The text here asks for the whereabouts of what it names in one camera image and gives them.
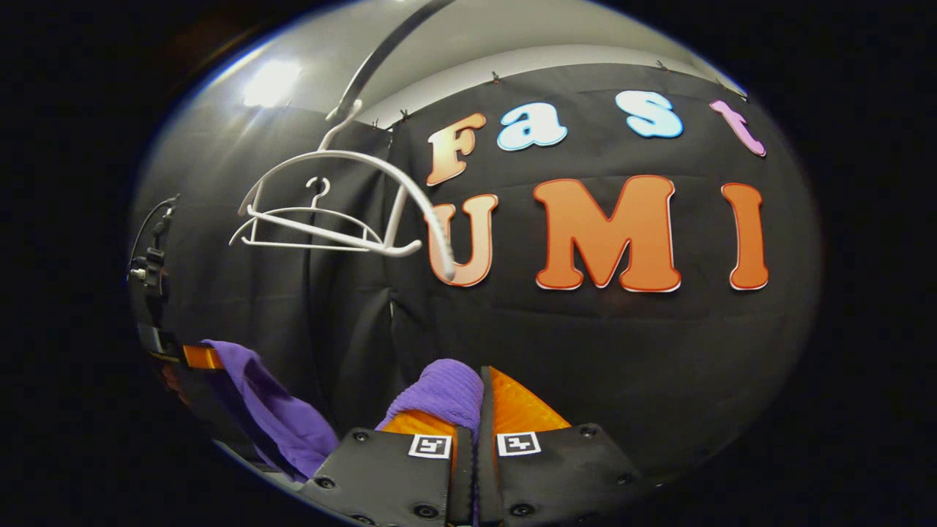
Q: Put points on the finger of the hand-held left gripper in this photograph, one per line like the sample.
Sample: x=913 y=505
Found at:
x=201 y=357

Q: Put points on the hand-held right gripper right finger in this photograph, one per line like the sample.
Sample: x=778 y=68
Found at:
x=486 y=476

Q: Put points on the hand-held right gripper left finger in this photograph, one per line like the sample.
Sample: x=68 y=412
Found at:
x=381 y=476

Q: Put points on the white plastic clothes hanger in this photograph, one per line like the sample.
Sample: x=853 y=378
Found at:
x=293 y=219
x=351 y=156

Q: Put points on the black backdrop cloth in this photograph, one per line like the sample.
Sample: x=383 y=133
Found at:
x=585 y=351

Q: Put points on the black clothes rail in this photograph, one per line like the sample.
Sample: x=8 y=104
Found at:
x=381 y=55

